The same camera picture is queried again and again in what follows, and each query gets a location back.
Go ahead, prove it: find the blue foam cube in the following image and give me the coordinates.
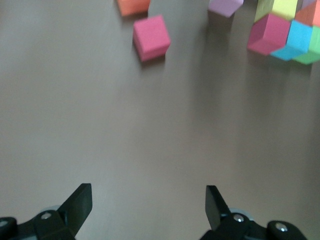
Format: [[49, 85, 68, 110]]
[[269, 19, 315, 62]]

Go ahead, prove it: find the yellow foam cube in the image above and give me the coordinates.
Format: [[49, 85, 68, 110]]
[[253, 0, 300, 24]]

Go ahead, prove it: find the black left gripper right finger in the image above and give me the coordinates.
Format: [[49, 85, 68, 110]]
[[199, 184, 310, 240]]

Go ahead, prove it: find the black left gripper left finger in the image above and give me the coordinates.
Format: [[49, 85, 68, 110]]
[[0, 183, 93, 240]]

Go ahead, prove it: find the orange foam cube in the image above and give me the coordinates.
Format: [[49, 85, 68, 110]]
[[116, 0, 152, 17], [294, 1, 320, 27]]

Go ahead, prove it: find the green foam cube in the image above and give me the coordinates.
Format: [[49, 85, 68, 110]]
[[292, 24, 320, 66]]

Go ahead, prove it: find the crimson foam cube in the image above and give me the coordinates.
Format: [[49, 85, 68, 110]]
[[246, 12, 292, 56], [132, 14, 172, 63]]

